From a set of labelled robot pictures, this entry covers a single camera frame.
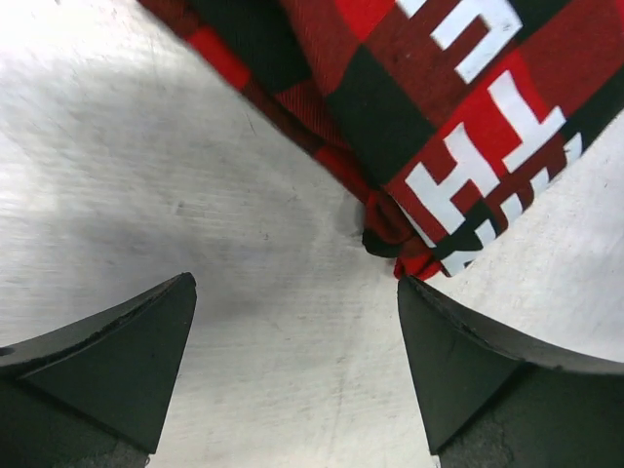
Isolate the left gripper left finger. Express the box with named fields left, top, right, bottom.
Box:
left=1, top=273, right=196, bottom=467

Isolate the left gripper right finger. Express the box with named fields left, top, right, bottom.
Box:
left=398, top=278, right=623, bottom=468

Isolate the red black plaid shirt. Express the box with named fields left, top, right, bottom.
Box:
left=145, top=0, right=623, bottom=280

